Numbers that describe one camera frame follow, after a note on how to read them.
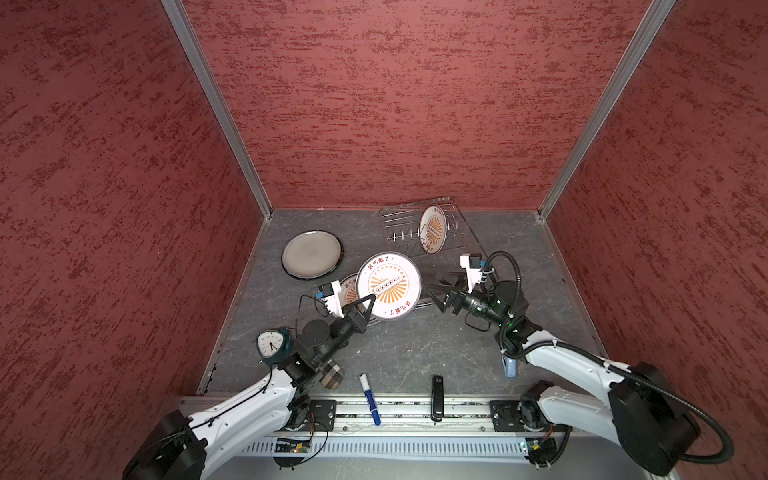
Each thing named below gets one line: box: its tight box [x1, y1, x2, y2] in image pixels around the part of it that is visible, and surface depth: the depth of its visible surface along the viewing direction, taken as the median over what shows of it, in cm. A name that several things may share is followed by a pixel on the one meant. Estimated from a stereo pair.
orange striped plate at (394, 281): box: [356, 251, 422, 320], surface depth 78 cm
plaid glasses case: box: [319, 358, 345, 390], surface depth 79 cm
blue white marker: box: [359, 373, 381, 426], surface depth 77 cm
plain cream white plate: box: [281, 230, 344, 280], surface depth 105 cm
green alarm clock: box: [256, 326, 295, 366], surface depth 83 cm
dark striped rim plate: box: [281, 230, 344, 281], surface depth 105 cm
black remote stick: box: [431, 375, 445, 423], surface depth 77 cm
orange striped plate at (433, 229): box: [419, 205, 448, 255], surface depth 106 cm
